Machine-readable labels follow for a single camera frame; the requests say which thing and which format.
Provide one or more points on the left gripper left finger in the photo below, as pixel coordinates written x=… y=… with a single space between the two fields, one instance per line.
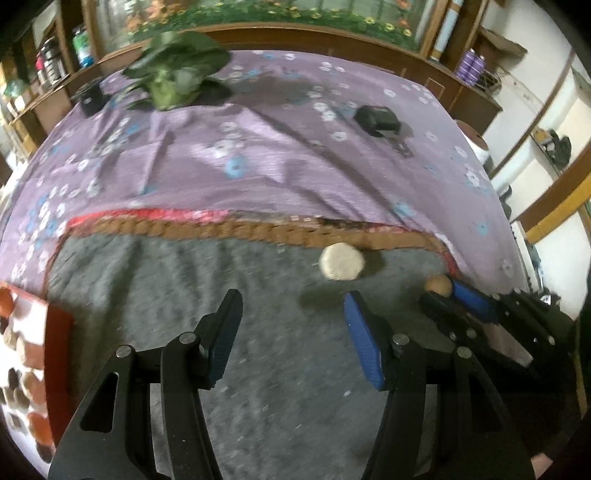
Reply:
x=192 y=362

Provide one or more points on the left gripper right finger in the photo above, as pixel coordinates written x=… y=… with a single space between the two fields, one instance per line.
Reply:
x=393 y=363

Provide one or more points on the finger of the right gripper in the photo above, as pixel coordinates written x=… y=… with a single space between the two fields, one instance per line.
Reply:
x=454 y=321
x=489 y=309

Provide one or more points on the brown longan fruit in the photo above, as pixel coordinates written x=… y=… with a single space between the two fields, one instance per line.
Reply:
x=440 y=284

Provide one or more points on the grey felt mat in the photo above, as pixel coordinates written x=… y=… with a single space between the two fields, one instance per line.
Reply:
x=292 y=402

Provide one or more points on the red white tray box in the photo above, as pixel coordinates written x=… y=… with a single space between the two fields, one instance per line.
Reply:
x=36 y=404

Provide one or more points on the white paper roll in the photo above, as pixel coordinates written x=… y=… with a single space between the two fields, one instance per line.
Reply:
x=475 y=140

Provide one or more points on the black rectangular device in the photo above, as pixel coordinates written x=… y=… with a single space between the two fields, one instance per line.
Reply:
x=381 y=122

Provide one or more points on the purple floral tablecloth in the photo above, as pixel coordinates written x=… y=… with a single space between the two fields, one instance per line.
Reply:
x=284 y=142

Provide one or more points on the purple bottles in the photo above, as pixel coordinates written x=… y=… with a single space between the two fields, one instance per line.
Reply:
x=471 y=67

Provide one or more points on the green leafy vegetable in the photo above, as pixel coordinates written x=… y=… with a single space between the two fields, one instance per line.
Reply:
x=175 y=70

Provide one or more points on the floral glass cabinet panel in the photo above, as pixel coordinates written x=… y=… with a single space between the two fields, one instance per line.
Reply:
x=403 y=23

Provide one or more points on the black thermos flask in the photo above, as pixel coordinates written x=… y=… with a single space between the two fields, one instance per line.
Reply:
x=51 y=58

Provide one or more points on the green white bottle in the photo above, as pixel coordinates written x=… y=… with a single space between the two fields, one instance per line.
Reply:
x=81 y=47

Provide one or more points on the black cylindrical mount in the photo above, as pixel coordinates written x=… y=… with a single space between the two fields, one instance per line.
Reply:
x=91 y=98

